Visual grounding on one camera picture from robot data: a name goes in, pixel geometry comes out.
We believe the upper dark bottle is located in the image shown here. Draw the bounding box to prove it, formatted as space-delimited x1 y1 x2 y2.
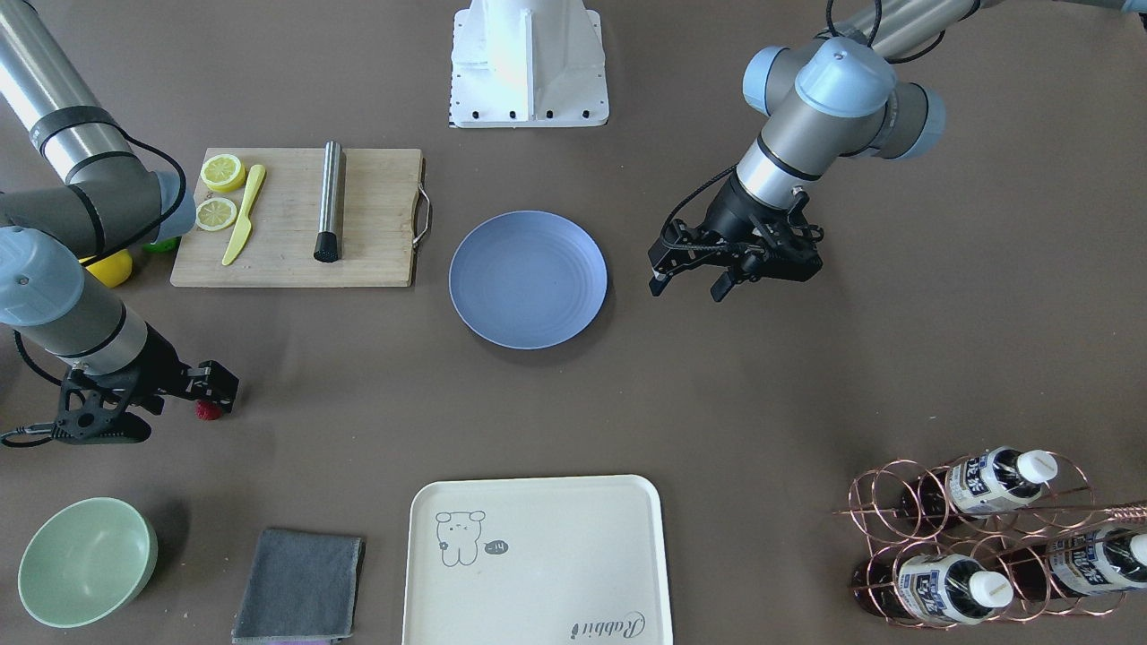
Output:
896 446 1058 529

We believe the lower whole lemon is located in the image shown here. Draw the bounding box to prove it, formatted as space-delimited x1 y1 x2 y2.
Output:
83 249 134 288

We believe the blue round plate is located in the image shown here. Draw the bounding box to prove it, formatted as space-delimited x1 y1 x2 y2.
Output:
448 210 608 350

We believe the copper wire bottle rack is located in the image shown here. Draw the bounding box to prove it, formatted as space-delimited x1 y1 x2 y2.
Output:
845 450 1144 630

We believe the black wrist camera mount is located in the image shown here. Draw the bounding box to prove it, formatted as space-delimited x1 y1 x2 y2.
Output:
52 366 164 445

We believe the lower dark bottle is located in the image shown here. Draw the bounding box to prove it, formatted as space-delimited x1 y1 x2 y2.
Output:
1001 527 1146 600
851 554 1014 627

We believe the steel cylinder black tip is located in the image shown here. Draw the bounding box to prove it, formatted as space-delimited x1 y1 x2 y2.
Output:
313 140 345 262

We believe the green bowl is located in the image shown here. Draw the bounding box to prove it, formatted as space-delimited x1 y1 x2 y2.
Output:
18 497 159 629

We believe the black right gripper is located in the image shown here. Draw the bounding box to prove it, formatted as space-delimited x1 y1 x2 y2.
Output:
134 327 240 414

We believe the yellow plastic knife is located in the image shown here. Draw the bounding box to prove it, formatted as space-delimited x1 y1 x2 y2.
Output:
221 164 267 266

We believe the wooden cutting board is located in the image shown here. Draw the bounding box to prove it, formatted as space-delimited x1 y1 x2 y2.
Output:
169 147 426 288

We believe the green lime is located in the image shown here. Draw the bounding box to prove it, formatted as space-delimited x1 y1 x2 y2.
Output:
141 236 181 254

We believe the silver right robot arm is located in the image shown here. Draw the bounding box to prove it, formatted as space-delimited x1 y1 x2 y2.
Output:
1 1 237 411

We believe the dark bottle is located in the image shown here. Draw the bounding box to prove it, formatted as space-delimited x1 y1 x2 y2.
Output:
851 554 1014 627
896 446 1058 529
1001 527 1146 600

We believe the grey folded cloth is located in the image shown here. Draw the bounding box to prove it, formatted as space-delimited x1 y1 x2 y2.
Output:
232 528 364 644

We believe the cream rabbit tray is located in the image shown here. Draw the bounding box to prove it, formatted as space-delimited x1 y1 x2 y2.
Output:
401 475 674 644

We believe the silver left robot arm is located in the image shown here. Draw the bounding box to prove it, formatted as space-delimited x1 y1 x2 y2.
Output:
648 1 990 302

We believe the lemon slice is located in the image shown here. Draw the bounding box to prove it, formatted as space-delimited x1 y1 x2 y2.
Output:
195 197 237 232
198 151 247 194

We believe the red strawberry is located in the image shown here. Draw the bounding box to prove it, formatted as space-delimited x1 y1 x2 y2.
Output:
195 401 226 421

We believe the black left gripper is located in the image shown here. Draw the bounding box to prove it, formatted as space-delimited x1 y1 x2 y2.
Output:
649 170 824 303

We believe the lower lemon slice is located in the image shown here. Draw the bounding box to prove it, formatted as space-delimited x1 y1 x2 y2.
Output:
195 197 237 232

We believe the upper lemon slice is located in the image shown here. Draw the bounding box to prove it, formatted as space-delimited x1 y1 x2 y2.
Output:
198 151 247 194

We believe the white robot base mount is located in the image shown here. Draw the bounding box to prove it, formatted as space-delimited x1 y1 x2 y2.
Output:
448 1 610 129

